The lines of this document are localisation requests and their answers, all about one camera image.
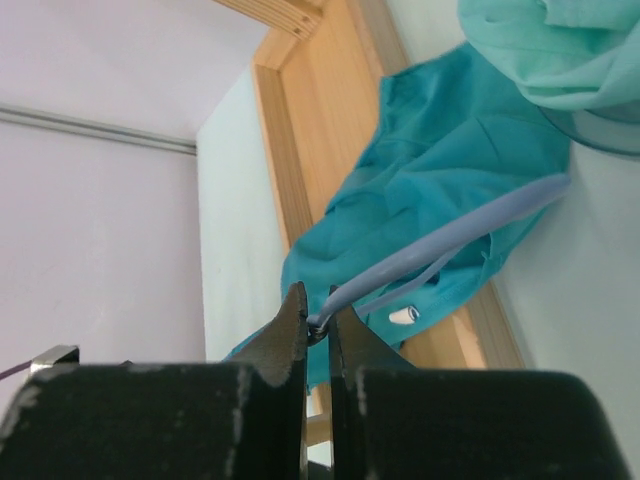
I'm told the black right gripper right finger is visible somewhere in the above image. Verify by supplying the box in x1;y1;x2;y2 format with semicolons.
327;307;631;479

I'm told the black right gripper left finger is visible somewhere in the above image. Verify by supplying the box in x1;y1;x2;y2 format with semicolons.
1;284;308;479

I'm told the light blue wire hanger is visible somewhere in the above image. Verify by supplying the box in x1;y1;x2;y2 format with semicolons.
307;174;571;346

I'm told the dark teal t shirt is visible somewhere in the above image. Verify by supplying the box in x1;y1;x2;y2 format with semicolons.
222;42;574;396

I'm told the light teal t shirt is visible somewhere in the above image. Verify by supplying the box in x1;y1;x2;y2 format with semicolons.
458;1;639;110

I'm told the wooden clothes rack stand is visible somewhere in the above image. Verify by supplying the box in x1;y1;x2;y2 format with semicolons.
212;0;526;451

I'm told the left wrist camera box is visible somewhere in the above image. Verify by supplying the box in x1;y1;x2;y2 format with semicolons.
29;345;80;375

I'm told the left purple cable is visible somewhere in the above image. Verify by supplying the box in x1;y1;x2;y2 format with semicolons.
0;362;32;384

